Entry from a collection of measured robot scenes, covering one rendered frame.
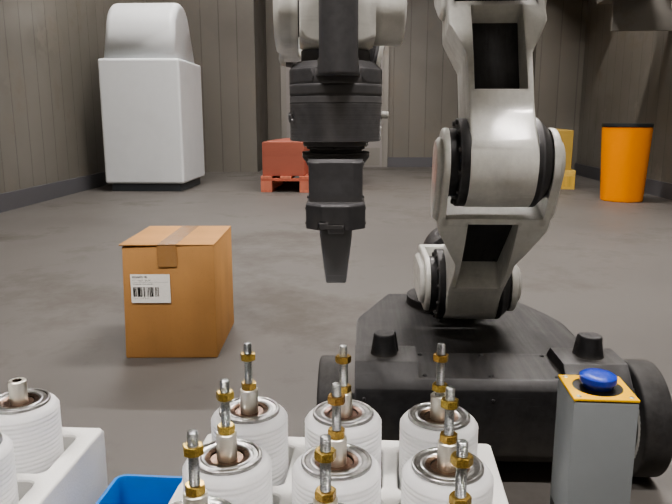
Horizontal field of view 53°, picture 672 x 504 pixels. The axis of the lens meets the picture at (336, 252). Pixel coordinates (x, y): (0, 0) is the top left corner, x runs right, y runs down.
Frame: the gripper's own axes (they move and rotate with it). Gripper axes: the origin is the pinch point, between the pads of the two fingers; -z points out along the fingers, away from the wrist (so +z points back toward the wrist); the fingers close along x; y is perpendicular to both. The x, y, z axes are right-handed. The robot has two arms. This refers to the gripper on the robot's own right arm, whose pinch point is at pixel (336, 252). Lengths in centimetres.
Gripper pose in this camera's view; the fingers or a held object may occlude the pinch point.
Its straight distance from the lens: 66.7
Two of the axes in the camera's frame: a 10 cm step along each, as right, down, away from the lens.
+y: 10.0, 0.0, -0.1
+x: -0.1, 2.0, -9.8
